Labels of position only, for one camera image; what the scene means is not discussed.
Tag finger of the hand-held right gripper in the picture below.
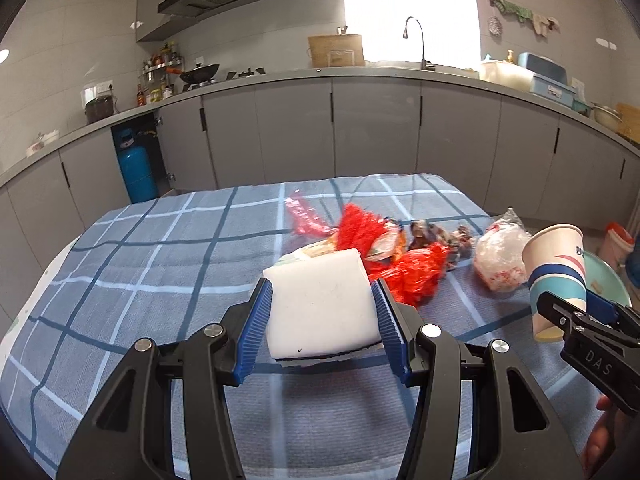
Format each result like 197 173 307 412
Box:
537 290 589 334
584 289 640 347

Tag black wok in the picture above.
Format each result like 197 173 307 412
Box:
167 62 221 86

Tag blue plaid tablecloth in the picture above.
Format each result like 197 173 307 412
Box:
0 174 621 480

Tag pink plastic bucket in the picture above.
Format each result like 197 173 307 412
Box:
597 222 636 271

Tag paper cup with blue stripes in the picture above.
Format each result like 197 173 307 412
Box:
521 223 587 343

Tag metal gooseneck faucet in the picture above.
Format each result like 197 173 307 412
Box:
402 16 436 72

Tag white plastic container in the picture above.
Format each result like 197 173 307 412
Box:
480 59 536 92

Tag orange snack wrapper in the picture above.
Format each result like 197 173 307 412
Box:
362 217 408 263

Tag grey kitchen cabinets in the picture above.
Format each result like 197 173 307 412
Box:
0 67 640 331

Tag spice rack with bottles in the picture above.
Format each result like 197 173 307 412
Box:
136 42 186 106

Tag teal printed basin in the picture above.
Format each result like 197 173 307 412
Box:
580 249 635 311

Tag wooden board with clear box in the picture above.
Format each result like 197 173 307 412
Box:
307 34 366 68

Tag green hanging cloth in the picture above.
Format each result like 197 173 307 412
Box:
489 0 533 23

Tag beige hanging glove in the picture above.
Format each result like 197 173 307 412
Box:
531 12 561 36

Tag person's right hand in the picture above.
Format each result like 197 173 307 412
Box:
581 394 615 480

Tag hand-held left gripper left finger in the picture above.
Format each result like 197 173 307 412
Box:
56 276 274 480

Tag blue gas cylinder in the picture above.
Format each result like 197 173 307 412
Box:
116 127 161 204

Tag clear plastic bag red print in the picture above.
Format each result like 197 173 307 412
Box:
472 207 533 293

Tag dark candy wrapper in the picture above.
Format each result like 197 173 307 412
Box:
407 219 451 251

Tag wooden cutting board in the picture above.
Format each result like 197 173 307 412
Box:
617 103 640 136

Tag red crinkled plastic wrapper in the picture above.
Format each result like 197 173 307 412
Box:
372 242 450 308

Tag red transparent wrapper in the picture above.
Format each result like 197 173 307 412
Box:
284 189 333 241

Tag small candy wrapper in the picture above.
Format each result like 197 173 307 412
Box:
447 224 473 266

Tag blue plastic storage boxes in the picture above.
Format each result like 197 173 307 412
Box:
517 51 578 107

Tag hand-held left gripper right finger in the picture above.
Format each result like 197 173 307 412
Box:
370 277 583 480

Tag gas stove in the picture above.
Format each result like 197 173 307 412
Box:
185 66 267 92

